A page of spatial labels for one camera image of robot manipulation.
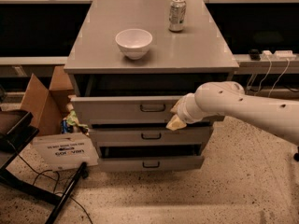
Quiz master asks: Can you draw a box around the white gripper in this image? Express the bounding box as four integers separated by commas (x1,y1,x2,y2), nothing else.
166,93,206,131

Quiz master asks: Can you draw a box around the grey top drawer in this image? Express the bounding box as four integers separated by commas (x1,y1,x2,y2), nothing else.
71,96,179,126

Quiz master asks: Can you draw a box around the grey drawer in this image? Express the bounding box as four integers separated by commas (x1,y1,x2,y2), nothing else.
90,126,213,147
71,96,179,126
98,156,205,172

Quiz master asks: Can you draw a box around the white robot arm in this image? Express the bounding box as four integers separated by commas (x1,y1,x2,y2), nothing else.
166,81,299,146

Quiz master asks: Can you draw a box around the grey middle drawer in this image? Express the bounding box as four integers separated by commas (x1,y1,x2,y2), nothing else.
90,126,213,147

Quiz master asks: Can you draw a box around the grey bottom drawer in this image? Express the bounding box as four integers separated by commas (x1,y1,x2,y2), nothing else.
98,156,205,172

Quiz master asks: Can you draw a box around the grey drawer cabinet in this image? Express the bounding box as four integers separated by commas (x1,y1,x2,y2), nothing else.
64,0,238,160

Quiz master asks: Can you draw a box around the white ceramic bowl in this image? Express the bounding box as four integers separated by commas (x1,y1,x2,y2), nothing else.
115,29,152,60

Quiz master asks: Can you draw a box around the black power adapter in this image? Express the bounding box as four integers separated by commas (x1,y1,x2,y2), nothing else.
249,49,261,61

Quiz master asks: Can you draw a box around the green toy in box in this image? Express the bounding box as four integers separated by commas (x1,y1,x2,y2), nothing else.
63,103,89,134

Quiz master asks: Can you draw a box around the white power strip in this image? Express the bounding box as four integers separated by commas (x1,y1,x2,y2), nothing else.
262,50,296,60

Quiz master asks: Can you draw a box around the silver soda can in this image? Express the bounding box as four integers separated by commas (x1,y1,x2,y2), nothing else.
169,0,186,32

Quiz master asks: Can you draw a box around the blue item in box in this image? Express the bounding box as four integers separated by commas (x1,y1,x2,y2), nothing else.
61,119,74,133

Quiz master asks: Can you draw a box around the brown cardboard box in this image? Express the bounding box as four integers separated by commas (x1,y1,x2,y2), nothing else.
21,66,99,171

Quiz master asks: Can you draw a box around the black metal stand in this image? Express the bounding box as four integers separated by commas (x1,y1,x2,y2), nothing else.
0,109,89,224

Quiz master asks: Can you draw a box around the white hanging cable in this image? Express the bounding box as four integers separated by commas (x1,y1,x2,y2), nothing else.
253,58,292,98

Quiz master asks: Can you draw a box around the black floor cable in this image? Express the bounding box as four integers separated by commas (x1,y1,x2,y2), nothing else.
17,152,94,224

